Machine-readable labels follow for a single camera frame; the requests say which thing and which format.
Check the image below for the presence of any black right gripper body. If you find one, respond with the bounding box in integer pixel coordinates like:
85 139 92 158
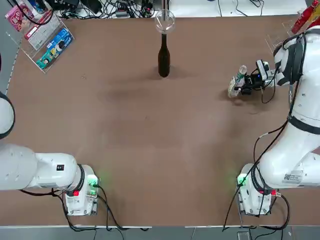
240 71 263 96

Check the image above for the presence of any clear plastic drink bottle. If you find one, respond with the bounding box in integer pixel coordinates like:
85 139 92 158
227 65 248 99

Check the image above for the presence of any clear funnel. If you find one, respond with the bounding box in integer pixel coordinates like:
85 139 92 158
154 8 176 35

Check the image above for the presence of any clear acrylic bottle shelf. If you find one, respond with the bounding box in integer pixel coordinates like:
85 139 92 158
264 13 320 57

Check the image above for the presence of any dark glass bottle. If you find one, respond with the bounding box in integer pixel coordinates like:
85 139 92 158
157 33 172 78

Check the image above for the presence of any white desk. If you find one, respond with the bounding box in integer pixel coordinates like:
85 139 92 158
57 0 308 20

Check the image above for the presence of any blue snack packet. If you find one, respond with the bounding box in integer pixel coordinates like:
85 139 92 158
45 27 74 55

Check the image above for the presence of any clear acrylic snack rack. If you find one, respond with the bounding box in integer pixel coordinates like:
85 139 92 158
6 9 75 74

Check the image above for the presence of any teal snack packet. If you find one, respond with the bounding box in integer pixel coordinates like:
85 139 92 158
35 48 60 70

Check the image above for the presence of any red white snack packet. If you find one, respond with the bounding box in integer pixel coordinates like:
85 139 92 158
24 11 55 50

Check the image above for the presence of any colourful snack packet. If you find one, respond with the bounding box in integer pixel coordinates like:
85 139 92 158
26 0 54 14

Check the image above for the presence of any pink snack packet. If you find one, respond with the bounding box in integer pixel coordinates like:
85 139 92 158
4 4 31 33

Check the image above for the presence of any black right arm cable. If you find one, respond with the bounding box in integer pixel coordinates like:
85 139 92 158
222 32 307 232

